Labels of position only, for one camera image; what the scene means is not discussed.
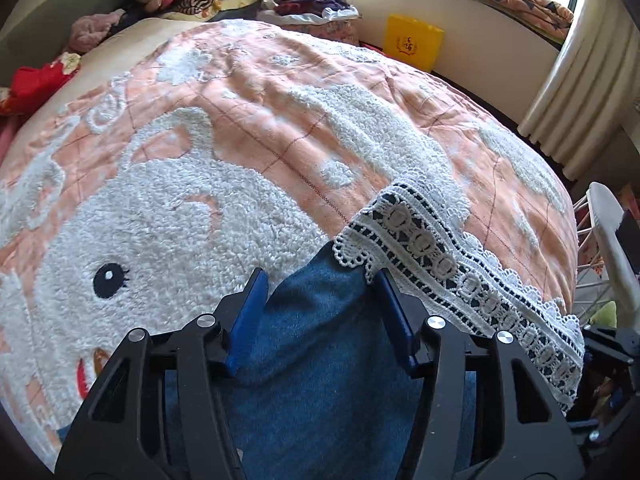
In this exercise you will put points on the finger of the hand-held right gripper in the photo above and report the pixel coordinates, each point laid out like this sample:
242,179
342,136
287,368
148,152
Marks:
597,432
607,342

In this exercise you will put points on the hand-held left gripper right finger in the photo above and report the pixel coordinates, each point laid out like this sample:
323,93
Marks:
395,321

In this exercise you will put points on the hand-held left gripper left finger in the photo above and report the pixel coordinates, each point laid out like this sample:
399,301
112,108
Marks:
247,316

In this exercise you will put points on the blue denim pants lace trim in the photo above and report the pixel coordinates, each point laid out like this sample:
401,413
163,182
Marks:
320,360

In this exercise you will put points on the white drying rack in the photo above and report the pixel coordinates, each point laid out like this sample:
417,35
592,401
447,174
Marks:
607,240

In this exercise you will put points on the light green cloth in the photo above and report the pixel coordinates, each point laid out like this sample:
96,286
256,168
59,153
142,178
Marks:
604,314

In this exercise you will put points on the peach white tufted blanket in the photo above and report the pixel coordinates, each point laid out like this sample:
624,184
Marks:
200,220

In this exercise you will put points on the orange patterned blanket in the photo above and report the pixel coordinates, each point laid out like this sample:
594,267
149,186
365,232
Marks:
525,2

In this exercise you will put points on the yellow paper bag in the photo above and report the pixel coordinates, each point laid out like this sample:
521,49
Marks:
412,42

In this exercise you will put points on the red patterned cloth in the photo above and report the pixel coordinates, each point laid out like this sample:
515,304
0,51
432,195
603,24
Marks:
30,85

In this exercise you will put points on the purple garment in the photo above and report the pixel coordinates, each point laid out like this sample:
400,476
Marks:
310,0

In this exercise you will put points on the pink fuzzy garment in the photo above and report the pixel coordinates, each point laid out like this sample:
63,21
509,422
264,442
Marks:
95,27

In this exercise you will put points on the grey upholstered headboard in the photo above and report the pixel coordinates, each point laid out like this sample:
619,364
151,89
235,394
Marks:
40,15

